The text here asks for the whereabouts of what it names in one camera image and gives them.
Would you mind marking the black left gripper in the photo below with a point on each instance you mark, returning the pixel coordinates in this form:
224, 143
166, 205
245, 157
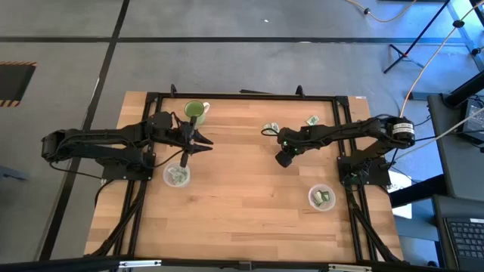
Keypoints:
181, 136

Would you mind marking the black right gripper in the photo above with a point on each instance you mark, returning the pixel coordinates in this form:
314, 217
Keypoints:
293, 138

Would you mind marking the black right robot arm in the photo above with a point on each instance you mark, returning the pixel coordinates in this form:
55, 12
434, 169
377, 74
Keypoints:
340, 130

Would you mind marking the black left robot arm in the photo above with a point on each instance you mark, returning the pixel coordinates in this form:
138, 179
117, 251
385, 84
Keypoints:
94, 138

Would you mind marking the green ceramic mug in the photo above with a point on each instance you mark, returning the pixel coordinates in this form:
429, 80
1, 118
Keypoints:
193, 109

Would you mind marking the clear plastic cup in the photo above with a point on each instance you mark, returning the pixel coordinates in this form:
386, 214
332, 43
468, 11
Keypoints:
166, 177
331, 206

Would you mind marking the white paper sheet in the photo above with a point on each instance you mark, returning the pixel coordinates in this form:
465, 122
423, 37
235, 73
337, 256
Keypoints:
401, 185

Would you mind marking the black tripod stand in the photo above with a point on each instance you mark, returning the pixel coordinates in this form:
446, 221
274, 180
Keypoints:
405, 55

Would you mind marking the grey side table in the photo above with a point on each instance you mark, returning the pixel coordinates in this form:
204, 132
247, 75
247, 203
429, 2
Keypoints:
453, 158

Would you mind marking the black hazard-striped floor mat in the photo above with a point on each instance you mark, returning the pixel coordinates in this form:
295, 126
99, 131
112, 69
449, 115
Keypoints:
15, 83

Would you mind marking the laptop with black keyboard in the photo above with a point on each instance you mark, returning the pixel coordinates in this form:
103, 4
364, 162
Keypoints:
465, 238

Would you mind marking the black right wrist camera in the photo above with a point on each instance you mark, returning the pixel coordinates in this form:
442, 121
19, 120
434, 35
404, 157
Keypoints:
283, 158

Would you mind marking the black frame clamp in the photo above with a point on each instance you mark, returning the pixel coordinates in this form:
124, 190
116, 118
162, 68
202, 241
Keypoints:
300, 90
173, 90

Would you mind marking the black aluminium table frame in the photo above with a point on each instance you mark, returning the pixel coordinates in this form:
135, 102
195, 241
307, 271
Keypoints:
246, 97

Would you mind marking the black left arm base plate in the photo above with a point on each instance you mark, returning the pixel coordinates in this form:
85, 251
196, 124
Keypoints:
113, 172

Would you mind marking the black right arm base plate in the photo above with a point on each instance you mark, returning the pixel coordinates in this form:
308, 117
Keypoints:
378, 177

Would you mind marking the silver frame bracket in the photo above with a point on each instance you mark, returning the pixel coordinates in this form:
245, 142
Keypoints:
349, 268
140, 263

